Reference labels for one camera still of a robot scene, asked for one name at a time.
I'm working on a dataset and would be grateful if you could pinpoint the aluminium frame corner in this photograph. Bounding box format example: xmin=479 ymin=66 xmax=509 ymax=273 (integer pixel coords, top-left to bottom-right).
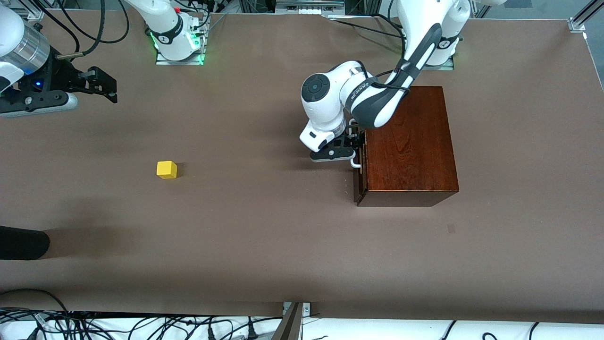
xmin=569 ymin=0 xmax=604 ymax=33

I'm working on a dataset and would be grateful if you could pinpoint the black cable with brass connector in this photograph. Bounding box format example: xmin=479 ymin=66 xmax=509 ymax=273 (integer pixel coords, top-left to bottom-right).
xmin=56 ymin=0 xmax=107 ymax=59

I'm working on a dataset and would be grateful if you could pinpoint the dark brown wooden cabinet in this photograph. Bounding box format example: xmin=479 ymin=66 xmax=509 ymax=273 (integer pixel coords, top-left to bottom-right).
xmin=355 ymin=85 xmax=460 ymax=207

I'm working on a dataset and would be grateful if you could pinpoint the metal base plate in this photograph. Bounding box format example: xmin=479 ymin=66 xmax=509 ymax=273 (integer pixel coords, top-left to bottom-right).
xmin=421 ymin=56 xmax=455 ymax=71
xmin=156 ymin=14 xmax=205 ymax=66

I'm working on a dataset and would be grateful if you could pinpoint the grey metal beam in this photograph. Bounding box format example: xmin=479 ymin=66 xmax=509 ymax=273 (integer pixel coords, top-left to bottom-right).
xmin=271 ymin=302 xmax=303 ymax=340

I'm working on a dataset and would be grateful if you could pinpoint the black cylindrical object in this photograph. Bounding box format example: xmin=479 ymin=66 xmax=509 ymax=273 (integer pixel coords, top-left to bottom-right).
xmin=0 ymin=226 xmax=50 ymax=261

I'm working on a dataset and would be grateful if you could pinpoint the wooden drawer with white handle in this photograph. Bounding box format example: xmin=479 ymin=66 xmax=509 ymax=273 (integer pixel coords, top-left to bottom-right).
xmin=350 ymin=118 xmax=366 ymax=203

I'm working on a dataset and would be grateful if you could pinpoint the white connector strip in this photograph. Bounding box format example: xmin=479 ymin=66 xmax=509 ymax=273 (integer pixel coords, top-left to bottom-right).
xmin=276 ymin=0 xmax=345 ymax=15

